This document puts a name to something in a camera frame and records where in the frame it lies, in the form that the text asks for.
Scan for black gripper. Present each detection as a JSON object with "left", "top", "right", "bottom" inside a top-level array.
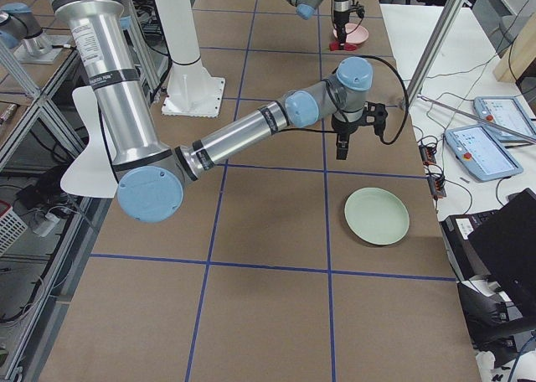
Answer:
[
  {"left": 331, "top": 101, "right": 388, "bottom": 160},
  {"left": 332, "top": 0, "right": 363, "bottom": 32}
]

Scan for red chili pepper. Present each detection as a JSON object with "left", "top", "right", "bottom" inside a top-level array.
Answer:
[{"left": 329, "top": 41, "right": 357, "bottom": 51}]

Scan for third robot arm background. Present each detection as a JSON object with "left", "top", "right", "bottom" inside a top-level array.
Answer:
[{"left": 1, "top": 3, "right": 60, "bottom": 65}]

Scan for pink plate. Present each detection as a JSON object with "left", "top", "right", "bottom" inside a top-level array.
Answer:
[{"left": 333, "top": 23, "right": 369, "bottom": 47}]

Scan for light green plate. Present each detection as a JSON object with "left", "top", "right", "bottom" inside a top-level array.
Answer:
[{"left": 344, "top": 188, "right": 410, "bottom": 245}]

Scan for near teach pendant tablet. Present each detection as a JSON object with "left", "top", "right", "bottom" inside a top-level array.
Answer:
[{"left": 445, "top": 126, "right": 523, "bottom": 182}]

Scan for teach pendant tablet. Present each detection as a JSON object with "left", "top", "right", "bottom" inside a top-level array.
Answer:
[
  {"left": 473, "top": 96, "right": 535, "bottom": 137},
  {"left": 445, "top": 126, "right": 523, "bottom": 182}
]

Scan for far teach pendant tablet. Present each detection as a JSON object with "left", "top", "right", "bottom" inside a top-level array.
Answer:
[{"left": 473, "top": 96, "right": 535, "bottom": 137}]

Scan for black laptop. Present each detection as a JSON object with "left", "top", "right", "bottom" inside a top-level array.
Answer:
[{"left": 441, "top": 188, "right": 535, "bottom": 313}]

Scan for white plastic chair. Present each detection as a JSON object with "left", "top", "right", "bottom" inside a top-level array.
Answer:
[{"left": 60, "top": 86, "right": 128, "bottom": 199}]

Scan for white plastic basket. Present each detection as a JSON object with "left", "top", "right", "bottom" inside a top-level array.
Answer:
[{"left": 0, "top": 200, "right": 28, "bottom": 255}]

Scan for aluminium frame post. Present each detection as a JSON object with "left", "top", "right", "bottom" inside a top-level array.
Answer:
[{"left": 405, "top": 0, "right": 465, "bottom": 106}]

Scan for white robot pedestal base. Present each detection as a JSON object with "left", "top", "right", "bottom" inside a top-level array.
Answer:
[{"left": 154, "top": 0, "right": 225, "bottom": 117}]

